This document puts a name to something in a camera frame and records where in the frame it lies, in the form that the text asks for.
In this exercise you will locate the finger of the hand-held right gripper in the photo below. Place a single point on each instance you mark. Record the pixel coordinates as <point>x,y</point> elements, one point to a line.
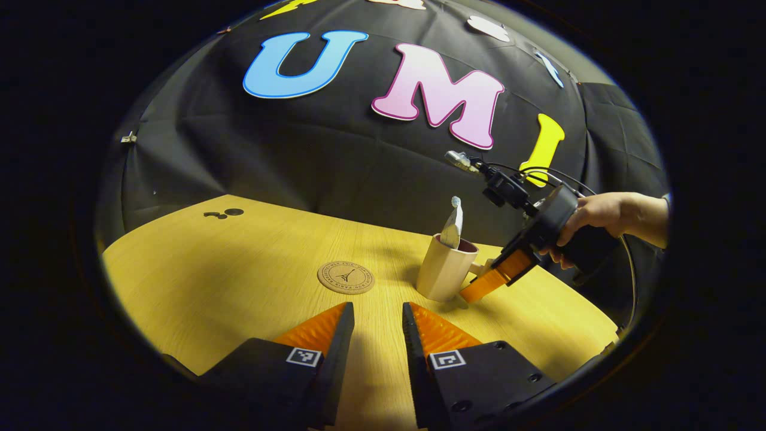
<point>497,276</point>

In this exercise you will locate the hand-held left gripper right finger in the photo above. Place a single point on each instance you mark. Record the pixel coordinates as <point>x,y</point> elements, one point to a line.
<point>416,365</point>

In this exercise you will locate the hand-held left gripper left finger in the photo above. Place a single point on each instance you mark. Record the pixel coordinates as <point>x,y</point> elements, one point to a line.
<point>338,365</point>

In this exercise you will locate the beige cup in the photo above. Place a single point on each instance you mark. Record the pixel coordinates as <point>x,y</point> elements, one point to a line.
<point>440,269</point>

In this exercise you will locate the white toothpaste tube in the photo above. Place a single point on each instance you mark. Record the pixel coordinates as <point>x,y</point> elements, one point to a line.
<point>453,227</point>

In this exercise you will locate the round cork coaster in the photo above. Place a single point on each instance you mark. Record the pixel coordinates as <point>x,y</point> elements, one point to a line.
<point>346,277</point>

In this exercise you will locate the yellow wooden desktop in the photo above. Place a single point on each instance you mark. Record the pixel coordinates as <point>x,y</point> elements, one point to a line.
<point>209,281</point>

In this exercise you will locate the black backdrop cloth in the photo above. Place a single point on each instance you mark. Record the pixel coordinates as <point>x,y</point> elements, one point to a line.
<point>335,155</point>

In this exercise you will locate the white cloth clip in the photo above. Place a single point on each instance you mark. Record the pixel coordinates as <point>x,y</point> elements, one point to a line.
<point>128,138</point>

